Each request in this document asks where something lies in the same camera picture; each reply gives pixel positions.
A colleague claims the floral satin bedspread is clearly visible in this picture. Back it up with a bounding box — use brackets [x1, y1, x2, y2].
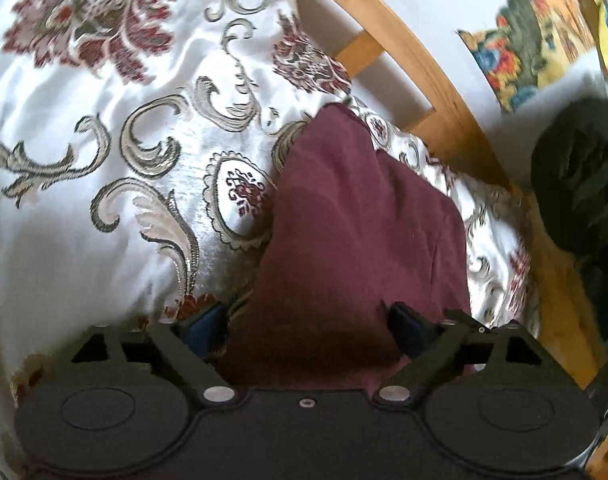
[0, 0, 539, 479]

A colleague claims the maroon garment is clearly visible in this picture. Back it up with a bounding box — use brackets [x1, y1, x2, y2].
[218, 104, 470, 391]

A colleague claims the wooden bed frame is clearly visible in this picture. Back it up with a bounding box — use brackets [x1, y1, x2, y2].
[333, 0, 606, 387]

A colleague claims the black plush pillow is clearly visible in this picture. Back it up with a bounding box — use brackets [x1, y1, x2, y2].
[531, 98, 608, 345]

